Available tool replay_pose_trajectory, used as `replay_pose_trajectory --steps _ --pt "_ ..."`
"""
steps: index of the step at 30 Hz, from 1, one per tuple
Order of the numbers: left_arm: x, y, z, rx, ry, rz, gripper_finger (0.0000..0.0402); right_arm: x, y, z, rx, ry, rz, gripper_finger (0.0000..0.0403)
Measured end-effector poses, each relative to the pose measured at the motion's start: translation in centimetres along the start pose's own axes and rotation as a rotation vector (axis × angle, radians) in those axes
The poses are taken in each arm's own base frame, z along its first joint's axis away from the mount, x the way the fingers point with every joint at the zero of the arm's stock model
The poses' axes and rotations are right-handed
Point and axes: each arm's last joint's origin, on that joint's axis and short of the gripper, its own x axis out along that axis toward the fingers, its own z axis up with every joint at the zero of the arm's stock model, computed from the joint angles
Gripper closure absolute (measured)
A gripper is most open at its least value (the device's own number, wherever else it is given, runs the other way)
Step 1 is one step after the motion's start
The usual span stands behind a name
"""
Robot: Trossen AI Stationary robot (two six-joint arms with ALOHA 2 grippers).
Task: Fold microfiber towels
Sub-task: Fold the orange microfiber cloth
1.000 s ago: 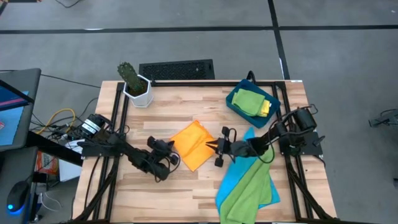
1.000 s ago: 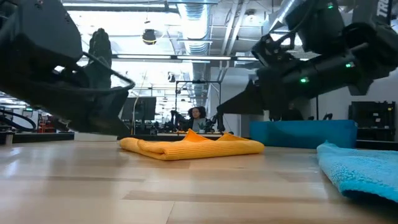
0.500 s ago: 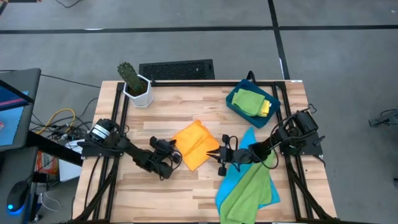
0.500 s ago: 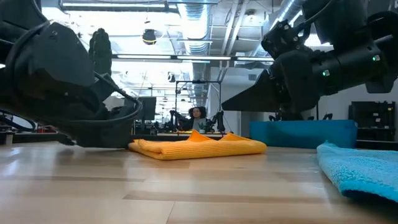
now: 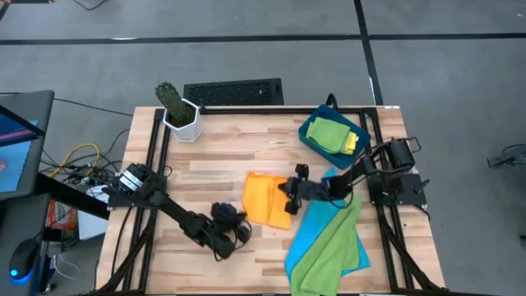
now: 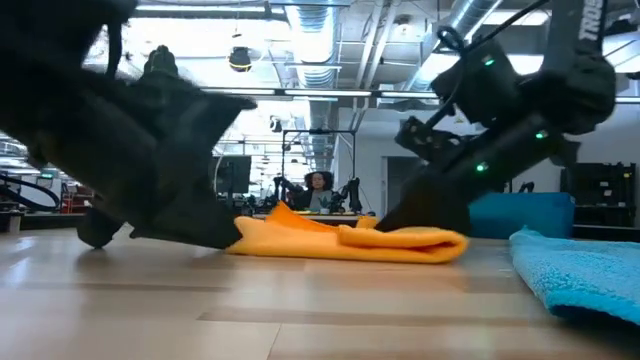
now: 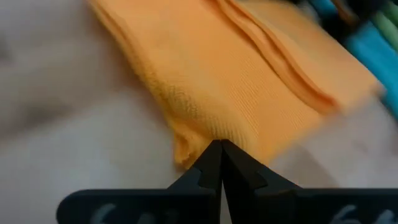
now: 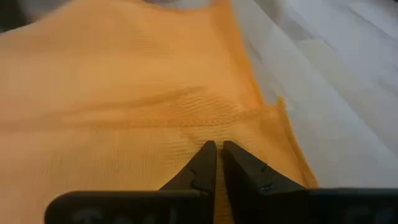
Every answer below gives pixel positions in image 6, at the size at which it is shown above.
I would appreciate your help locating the person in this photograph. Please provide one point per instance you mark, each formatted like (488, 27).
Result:
(317, 192)

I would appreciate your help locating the light blue microfiber towel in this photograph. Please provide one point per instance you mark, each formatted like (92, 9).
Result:
(580, 275)

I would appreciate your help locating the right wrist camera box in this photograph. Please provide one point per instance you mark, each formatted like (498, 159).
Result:
(475, 85)

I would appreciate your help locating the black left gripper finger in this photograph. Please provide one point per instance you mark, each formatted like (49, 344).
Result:
(190, 210)

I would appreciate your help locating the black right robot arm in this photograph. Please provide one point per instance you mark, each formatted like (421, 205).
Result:
(575, 90)

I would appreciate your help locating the black metal stand frame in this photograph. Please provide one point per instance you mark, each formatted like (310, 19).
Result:
(320, 131)

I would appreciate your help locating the silver ventilation duct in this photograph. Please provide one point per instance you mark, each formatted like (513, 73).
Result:
(315, 40)
(470, 15)

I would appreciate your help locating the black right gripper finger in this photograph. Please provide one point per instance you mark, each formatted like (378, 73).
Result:
(435, 210)

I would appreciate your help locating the orange microfiber towel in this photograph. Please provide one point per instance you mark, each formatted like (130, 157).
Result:
(325, 242)

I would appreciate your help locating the black ceiling dome device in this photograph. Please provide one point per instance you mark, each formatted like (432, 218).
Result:
(240, 57)

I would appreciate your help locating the black storage shelf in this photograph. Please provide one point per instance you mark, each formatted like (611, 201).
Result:
(600, 195)

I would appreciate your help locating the black monitor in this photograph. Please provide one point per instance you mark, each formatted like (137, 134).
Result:
(235, 175)

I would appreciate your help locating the black aluminium table frame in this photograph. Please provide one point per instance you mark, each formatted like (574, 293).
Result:
(50, 220)

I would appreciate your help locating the green cactus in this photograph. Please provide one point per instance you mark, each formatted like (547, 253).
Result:
(160, 62)

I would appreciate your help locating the red tool cabinet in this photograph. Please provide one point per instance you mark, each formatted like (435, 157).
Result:
(75, 200)

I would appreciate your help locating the teal plastic bin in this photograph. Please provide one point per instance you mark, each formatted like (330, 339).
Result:
(525, 215)

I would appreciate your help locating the wooden workbench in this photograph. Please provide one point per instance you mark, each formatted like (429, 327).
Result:
(330, 216)

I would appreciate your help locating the small black robot arm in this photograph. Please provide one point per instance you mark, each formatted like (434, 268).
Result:
(352, 192)
(285, 192)

